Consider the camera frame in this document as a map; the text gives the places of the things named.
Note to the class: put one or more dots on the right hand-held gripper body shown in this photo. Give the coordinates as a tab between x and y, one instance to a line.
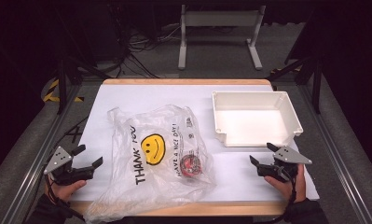
287	155

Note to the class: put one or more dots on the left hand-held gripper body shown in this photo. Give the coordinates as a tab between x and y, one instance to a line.
60	160

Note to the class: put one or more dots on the white plastic bin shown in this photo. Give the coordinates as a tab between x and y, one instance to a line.
252	124

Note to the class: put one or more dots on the red round container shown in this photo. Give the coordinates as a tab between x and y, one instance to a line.
190	165

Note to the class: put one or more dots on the clear smiley plastic bag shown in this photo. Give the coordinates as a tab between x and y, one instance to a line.
162	183

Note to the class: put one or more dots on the person's left hand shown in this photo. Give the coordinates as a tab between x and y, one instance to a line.
65	190

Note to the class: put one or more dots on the person's right hand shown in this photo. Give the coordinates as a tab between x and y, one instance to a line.
294	189

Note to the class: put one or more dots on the white paper sheet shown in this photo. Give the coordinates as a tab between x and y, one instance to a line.
236	174

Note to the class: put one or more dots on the yellow black hazard tape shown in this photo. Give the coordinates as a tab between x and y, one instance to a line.
51	93

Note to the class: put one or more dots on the black metal stand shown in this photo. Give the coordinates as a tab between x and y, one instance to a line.
316	84
62	84

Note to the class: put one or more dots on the white metal stand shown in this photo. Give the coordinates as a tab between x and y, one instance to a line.
221	18

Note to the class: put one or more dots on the grey aluminium frame rail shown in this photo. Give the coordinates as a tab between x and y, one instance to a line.
37	161
336	149

